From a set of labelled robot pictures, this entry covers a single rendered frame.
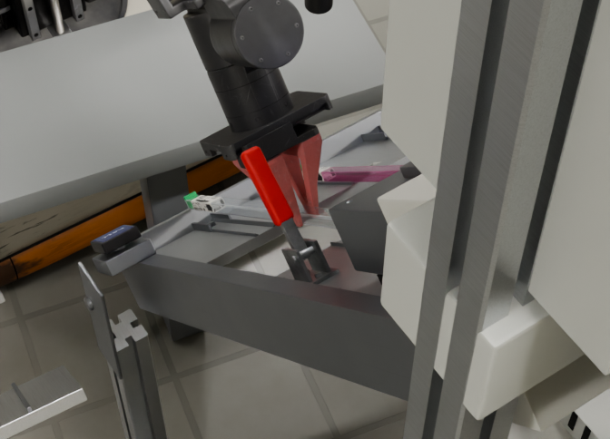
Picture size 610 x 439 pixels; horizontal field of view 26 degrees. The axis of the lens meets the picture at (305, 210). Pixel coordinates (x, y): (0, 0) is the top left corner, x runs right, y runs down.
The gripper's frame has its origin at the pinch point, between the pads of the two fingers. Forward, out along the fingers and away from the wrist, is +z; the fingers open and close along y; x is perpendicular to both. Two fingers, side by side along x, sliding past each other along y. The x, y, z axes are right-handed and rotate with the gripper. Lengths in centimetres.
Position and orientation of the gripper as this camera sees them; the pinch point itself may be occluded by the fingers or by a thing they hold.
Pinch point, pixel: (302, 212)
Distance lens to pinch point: 114.0
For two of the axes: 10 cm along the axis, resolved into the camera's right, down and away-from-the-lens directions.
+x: -4.4, -1.2, 8.9
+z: 3.7, 8.8, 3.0
